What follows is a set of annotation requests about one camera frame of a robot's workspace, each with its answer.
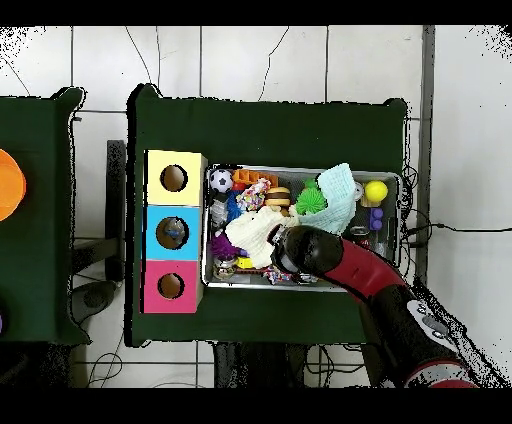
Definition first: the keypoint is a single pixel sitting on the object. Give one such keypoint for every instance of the cream yellow cloth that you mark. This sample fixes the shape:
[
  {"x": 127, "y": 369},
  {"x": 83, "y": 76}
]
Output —
[{"x": 252, "y": 232}]

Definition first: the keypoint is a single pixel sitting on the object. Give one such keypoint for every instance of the clear plastic packet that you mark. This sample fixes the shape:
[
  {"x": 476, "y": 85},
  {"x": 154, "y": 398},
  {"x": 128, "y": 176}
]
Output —
[{"x": 174, "y": 232}]

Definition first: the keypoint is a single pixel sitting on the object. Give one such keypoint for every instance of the mint green cloth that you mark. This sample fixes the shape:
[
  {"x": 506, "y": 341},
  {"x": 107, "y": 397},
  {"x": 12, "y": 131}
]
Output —
[{"x": 340, "y": 196}]

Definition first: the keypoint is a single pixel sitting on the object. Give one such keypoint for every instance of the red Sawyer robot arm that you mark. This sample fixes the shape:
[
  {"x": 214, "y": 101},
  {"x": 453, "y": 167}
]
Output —
[{"x": 376, "y": 276}]

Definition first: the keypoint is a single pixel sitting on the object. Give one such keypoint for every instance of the clear shallow bin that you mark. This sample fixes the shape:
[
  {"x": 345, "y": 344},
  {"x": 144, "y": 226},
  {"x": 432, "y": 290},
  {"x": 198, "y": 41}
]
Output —
[{"x": 232, "y": 281}]

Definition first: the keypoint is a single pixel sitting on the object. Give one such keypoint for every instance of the wooden box with three holes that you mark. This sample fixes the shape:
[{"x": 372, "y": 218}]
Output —
[{"x": 156, "y": 240}]

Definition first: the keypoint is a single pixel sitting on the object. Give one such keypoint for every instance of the colourful dotted packet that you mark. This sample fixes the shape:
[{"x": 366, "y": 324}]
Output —
[{"x": 254, "y": 194}]

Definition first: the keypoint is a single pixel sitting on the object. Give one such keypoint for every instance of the toy burger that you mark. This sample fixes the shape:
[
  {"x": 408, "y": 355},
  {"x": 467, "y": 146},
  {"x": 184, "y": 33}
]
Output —
[{"x": 278, "y": 196}]

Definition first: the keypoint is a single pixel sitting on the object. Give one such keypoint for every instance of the orange plastic toy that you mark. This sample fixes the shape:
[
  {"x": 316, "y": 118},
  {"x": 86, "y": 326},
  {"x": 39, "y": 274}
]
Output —
[{"x": 248, "y": 176}]

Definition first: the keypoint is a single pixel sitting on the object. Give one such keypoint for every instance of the black and white soccer ball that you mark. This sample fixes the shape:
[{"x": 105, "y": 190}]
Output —
[{"x": 221, "y": 181}]

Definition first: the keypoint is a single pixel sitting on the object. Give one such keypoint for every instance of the purple spiky ball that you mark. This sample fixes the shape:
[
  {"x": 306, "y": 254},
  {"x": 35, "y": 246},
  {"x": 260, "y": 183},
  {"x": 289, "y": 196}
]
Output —
[{"x": 222, "y": 246}]

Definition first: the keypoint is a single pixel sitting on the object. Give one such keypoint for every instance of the small green spiky ball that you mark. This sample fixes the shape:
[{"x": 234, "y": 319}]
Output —
[{"x": 312, "y": 200}]

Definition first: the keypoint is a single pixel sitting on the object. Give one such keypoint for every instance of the dark green table cloth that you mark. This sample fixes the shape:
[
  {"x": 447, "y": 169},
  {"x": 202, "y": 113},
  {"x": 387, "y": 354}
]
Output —
[
  {"x": 264, "y": 128},
  {"x": 40, "y": 120}
]

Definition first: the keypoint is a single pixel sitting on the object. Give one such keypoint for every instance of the purple plastic toy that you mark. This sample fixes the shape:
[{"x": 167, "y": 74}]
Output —
[{"x": 376, "y": 218}]

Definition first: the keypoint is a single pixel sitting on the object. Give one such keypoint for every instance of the yellow ball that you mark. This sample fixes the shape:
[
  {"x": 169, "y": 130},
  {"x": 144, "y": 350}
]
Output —
[{"x": 376, "y": 191}]

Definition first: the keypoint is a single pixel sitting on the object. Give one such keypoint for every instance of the black stand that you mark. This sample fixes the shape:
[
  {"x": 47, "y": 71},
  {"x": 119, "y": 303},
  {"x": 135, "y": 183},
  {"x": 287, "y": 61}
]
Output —
[{"x": 117, "y": 208}]

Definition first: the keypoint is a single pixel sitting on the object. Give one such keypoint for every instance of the orange plastic bowl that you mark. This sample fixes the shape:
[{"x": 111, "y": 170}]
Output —
[{"x": 10, "y": 184}]

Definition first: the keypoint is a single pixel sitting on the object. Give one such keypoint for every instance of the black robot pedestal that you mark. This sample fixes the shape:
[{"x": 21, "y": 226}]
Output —
[{"x": 264, "y": 368}]

